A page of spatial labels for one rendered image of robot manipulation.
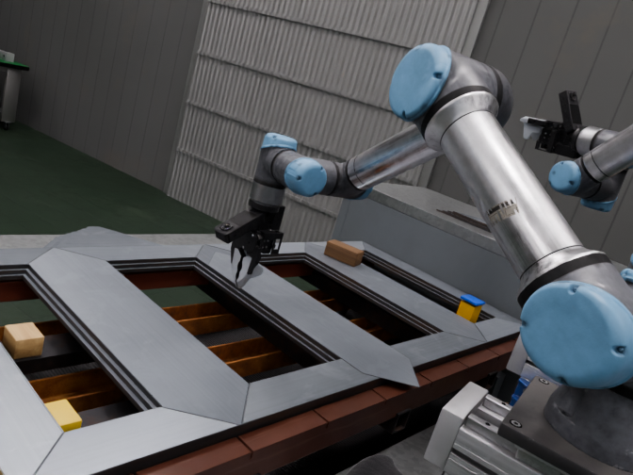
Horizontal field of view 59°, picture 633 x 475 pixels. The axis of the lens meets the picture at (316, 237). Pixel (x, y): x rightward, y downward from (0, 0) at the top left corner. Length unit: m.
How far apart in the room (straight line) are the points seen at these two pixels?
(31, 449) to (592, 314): 0.70
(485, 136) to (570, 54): 3.20
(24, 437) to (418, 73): 0.74
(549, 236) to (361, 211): 1.64
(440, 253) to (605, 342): 1.49
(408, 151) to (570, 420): 0.54
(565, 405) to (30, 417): 0.73
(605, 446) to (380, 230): 1.57
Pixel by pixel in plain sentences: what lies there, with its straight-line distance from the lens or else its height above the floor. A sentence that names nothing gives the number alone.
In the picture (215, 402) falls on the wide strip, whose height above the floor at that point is 0.84.
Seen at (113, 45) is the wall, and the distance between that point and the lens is 6.39.
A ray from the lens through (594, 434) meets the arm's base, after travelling 0.83.
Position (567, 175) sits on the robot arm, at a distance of 1.41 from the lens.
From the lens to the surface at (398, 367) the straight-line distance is 1.30.
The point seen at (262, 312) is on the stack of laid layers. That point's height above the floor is 0.83.
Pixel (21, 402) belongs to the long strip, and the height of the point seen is 0.84.
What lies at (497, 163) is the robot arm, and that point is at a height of 1.35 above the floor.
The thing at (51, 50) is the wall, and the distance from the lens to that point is 7.26.
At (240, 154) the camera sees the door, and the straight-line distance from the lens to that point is 4.97.
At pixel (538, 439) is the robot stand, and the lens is 0.81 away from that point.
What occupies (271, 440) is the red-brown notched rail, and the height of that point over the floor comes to 0.83.
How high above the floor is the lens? 1.38
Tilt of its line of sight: 15 degrees down
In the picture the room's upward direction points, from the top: 16 degrees clockwise
